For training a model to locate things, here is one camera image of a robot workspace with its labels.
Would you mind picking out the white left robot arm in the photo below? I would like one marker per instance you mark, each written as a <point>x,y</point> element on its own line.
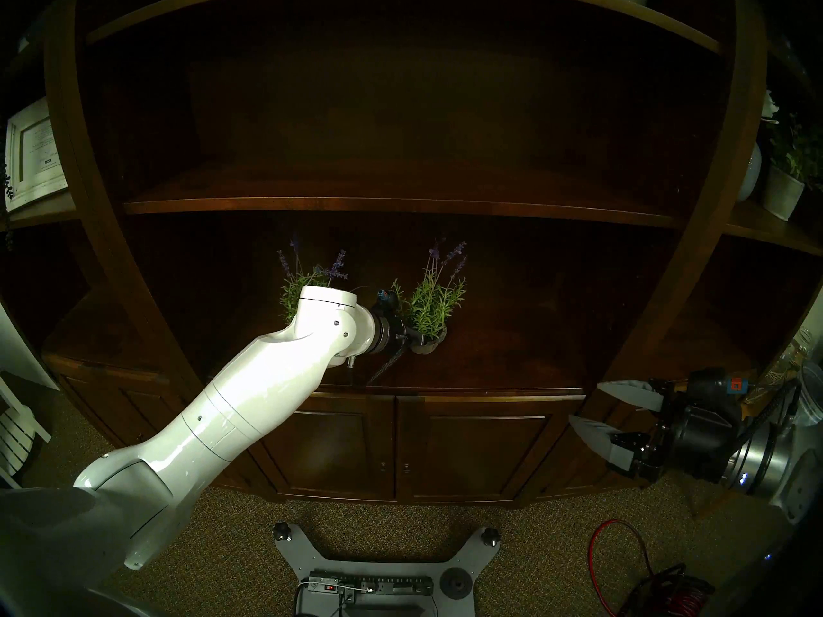
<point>244,397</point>

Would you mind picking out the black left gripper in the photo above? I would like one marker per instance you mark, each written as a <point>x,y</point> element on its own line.
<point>393,326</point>

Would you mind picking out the dark wooden bookcase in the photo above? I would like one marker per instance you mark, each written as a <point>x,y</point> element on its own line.
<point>514,172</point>

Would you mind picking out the white framed certificate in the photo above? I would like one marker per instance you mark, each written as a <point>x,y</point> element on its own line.
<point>35,156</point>

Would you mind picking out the grey power strip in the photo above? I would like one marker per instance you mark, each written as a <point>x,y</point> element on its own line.
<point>386,582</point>

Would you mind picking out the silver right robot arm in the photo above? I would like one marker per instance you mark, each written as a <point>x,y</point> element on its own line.
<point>778,468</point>

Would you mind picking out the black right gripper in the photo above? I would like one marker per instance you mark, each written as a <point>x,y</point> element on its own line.
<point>697,436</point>

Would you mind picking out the potted fake lavender plant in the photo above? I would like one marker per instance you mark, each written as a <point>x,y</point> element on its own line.
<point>292,294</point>
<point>434,310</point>

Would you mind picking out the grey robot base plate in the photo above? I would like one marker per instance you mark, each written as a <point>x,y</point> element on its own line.
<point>379,561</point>

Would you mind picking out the dark trailing plant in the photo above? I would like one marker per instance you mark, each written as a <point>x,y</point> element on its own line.
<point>6,185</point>

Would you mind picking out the clear glass jar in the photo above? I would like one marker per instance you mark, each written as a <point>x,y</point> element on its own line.
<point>787,362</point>

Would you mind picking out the green plant in white pot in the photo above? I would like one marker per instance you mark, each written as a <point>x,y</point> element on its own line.
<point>784,191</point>

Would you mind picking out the small round white vase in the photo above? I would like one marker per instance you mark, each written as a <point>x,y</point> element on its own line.
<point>751,172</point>

